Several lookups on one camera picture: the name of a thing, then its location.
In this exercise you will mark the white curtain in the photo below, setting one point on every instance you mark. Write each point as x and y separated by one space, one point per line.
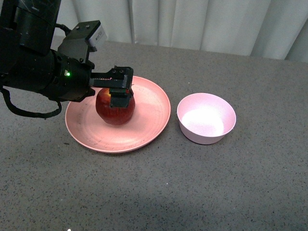
275 29

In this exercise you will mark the pink round plate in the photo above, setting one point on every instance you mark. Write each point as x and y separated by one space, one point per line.
151 115

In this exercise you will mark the red apple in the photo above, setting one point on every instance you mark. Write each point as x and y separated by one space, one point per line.
113 115

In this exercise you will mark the light pink bowl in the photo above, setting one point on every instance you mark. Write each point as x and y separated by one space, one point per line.
205 118

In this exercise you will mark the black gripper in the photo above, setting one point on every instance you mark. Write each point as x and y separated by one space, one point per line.
72 81

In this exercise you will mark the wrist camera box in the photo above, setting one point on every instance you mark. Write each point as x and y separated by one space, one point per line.
85 38

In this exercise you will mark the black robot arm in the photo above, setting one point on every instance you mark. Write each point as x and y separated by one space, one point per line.
39 55

